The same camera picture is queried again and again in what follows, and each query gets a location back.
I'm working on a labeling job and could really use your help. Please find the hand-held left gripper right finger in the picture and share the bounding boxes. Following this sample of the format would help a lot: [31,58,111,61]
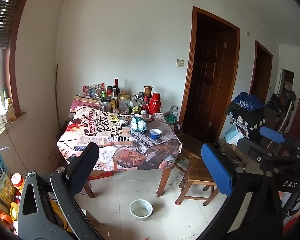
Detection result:
[197,142,284,240]

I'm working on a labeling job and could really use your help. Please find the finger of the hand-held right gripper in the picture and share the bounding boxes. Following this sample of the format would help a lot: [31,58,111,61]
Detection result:
[259,126,300,155]
[237,137,300,167]

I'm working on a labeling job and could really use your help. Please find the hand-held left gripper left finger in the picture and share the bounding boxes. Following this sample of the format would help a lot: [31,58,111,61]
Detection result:
[16,142,105,240]

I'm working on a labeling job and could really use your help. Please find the silver foil wrapper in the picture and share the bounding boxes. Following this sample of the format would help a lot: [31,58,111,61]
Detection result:
[131,116,148,133]

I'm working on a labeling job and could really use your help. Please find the white round waste bin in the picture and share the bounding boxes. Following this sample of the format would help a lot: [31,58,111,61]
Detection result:
[129,199,153,221]

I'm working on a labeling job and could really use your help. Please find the light blue plastic bag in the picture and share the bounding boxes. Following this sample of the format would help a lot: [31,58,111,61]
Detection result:
[225,124,244,145]

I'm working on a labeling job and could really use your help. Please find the red cardboard box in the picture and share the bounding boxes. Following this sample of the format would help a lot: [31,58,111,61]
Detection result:
[86,170,114,182]

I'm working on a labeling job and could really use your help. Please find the wooden bench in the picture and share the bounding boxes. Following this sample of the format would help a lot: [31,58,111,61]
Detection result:
[174,131,222,207]

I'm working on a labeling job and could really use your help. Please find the black bag with white pattern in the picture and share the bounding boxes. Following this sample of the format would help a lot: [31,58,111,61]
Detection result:
[236,107,265,135]

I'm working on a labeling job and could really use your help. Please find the blue patterned cloth pile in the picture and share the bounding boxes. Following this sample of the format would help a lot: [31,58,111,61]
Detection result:
[227,92,265,113]

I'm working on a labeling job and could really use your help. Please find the dark hanging coat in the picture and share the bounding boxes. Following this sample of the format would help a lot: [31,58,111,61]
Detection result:
[282,87,297,113]

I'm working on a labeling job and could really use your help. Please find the wooden table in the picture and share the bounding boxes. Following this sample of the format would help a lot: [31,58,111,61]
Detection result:
[56,97,183,198]

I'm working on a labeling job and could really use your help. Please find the pink and tan paper bag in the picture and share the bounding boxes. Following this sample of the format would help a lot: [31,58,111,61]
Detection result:
[69,95,100,117]

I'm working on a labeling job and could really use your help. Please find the dark wooden door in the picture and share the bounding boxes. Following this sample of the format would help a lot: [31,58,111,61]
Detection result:
[249,40,273,103]
[179,6,240,143]

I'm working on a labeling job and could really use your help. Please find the glass jar with black lid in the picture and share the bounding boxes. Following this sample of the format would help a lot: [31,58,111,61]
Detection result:
[100,97,112,112]

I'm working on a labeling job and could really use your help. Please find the bottle with red cap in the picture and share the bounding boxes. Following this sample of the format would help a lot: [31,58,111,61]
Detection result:
[11,172,25,193]

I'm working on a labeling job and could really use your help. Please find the dark sauce bottle yellow label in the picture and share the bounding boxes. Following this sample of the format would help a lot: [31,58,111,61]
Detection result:
[111,86,118,113]

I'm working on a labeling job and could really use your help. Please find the blue and white cup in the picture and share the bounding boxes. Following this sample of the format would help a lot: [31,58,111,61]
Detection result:
[149,128,162,140]

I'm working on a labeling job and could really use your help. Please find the glass jar with gold lid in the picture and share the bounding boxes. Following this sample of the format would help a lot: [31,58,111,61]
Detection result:
[119,94,130,115]

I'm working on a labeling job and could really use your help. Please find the red snack bag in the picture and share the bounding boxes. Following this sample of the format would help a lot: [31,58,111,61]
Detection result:
[83,83,106,98]

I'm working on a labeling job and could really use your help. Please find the red thermos flask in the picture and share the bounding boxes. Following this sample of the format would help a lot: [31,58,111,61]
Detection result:
[148,92,161,114]

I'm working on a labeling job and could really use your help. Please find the yellow liquid bottle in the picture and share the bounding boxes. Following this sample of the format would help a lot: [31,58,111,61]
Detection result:
[7,97,17,120]

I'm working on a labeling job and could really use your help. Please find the dark window blind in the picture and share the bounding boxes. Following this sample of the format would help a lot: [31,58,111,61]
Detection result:
[0,0,23,49]

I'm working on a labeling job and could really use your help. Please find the wooden window frame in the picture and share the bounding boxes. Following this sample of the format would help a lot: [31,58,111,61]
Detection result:
[0,0,37,140]

